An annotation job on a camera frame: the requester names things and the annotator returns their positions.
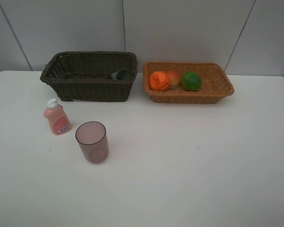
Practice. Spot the dark brown wicker basket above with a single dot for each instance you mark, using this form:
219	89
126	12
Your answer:
86	76

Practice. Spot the green lime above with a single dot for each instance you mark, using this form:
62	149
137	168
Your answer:
191	82

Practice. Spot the pink bottle white cap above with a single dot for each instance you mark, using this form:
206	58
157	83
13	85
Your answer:
57	118

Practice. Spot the grey green object in basket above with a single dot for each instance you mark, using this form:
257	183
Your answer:
123	74

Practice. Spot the red yellow peach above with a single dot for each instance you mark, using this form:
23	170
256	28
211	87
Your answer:
174	78

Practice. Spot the orange tangerine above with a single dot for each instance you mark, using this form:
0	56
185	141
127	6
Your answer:
159	81

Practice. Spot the light orange wicker basket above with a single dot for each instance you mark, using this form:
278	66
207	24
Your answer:
215	83

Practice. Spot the translucent purple plastic cup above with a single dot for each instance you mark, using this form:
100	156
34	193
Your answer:
92	139

